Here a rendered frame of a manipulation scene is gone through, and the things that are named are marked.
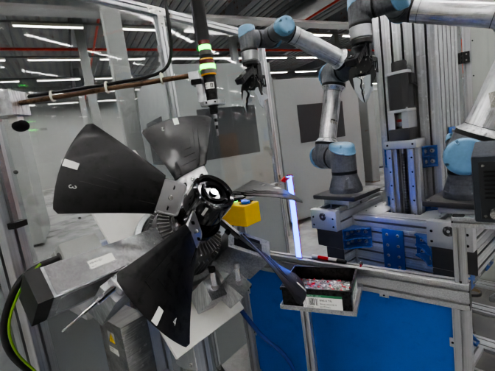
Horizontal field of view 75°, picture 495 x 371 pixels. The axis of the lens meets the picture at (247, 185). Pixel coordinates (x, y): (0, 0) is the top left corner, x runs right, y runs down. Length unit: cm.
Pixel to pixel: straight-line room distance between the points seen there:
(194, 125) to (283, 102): 372
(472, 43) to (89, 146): 221
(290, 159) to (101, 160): 404
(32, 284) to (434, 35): 151
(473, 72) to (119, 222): 216
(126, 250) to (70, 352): 81
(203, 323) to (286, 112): 401
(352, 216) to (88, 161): 111
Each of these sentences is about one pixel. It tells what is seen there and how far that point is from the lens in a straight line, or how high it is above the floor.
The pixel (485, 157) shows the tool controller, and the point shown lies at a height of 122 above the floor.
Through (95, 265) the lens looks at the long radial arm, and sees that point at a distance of 83.
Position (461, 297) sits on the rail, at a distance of 115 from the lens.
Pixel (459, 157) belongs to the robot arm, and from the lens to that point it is 117.
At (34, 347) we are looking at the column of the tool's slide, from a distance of 136.
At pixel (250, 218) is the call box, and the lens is 138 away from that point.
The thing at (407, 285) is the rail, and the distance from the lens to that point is 117.
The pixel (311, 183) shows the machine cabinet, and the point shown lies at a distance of 498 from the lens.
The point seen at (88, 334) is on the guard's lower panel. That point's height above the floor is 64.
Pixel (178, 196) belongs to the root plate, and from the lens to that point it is 87.
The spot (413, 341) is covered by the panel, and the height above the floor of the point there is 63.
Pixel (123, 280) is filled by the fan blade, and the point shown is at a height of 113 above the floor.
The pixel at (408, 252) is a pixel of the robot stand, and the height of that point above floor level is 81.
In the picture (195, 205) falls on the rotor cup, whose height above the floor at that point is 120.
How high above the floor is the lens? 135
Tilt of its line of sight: 8 degrees down
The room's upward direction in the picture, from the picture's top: 8 degrees counter-clockwise
